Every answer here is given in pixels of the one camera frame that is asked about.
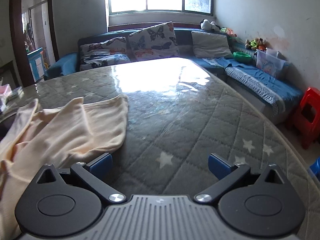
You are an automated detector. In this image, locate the red plastic stool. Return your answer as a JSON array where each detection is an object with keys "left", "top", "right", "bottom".
[{"left": 286, "top": 87, "right": 320, "bottom": 150}]

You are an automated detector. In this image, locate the blue plastic stool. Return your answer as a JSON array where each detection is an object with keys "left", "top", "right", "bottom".
[{"left": 309, "top": 156, "right": 320, "bottom": 180}]

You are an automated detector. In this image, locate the cream cotton garment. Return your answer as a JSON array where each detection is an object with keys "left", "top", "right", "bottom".
[{"left": 0, "top": 94, "right": 129, "bottom": 238}]

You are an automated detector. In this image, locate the grey quilted star table cover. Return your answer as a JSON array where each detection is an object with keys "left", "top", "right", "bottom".
[{"left": 0, "top": 57, "right": 320, "bottom": 240}]

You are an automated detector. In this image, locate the black and white plush toy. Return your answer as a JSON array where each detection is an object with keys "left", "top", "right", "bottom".
[{"left": 201, "top": 19, "right": 222, "bottom": 32}]

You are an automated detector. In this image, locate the large butterfly print pillow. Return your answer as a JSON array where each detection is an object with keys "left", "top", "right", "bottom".
[{"left": 127, "top": 22, "right": 179, "bottom": 61}]

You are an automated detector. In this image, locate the blue sofa blanket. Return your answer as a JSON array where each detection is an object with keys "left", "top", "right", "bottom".
[{"left": 202, "top": 57, "right": 304, "bottom": 115}]

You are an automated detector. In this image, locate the grey pillow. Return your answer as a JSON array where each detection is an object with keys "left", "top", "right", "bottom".
[{"left": 191, "top": 31, "right": 234, "bottom": 58}]

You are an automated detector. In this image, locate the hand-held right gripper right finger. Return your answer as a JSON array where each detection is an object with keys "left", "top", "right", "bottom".
[{"left": 195, "top": 153, "right": 288, "bottom": 204}]

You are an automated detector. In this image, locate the blue corner sofa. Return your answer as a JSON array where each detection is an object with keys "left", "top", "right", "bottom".
[{"left": 44, "top": 27, "right": 304, "bottom": 125}]

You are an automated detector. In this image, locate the small butterfly print pillow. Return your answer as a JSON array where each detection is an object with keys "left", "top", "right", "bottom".
[
  {"left": 80, "top": 54, "right": 131, "bottom": 71},
  {"left": 80, "top": 37, "right": 128, "bottom": 58}
]

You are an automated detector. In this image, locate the green plastic bowl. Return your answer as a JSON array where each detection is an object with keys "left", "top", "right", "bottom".
[{"left": 233, "top": 51, "right": 252, "bottom": 64}]

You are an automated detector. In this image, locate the green and orange toy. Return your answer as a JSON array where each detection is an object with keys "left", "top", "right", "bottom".
[{"left": 221, "top": 27, "right": 237, "bottom": 38}]

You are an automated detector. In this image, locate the group of small plush toys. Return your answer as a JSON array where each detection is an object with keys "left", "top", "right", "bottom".
[{"left": 245, "top": 37, "right": 267, "bottom": 52}]

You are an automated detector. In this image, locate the dark wooden door frame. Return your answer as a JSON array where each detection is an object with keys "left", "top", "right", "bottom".
[{"left": 9, "top": 0, "right": 59, "bottom": 88}]

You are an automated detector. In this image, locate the light blue cabinet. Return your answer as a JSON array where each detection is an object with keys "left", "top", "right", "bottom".
[{"left": 27, "top": 47, "right": 47, "bottom": 82}]

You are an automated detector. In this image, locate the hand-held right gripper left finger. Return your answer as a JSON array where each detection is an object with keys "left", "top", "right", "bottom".
[{"left": 31, "top": 152, "right": 127, "bottom": 204}]

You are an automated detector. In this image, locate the clear plastic storage box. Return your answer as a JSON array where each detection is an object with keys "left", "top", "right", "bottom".
[{"left": 254, "top": 48, "right": 287, "bottom": 79}]

